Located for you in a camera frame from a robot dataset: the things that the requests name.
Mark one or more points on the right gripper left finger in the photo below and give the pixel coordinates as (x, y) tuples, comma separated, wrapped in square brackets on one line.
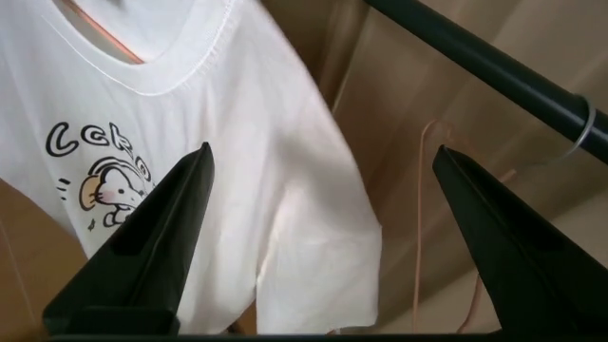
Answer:
[(142, 256)]

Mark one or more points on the black clothes rack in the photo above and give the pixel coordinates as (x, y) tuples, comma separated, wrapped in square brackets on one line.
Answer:
[(475, 52)]

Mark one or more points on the pink clothes hanger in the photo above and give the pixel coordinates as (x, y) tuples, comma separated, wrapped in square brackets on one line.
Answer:
[(586, 128), (109, 38)]

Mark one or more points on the beige curtain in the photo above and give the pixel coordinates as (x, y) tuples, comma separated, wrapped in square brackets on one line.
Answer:
[(404, 95)]

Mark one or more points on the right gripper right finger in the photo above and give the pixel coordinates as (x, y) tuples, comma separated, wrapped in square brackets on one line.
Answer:
[(522, 256)]

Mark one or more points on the white printed t-shirt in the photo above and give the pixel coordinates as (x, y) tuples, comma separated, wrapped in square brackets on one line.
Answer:
[(237, 142)]

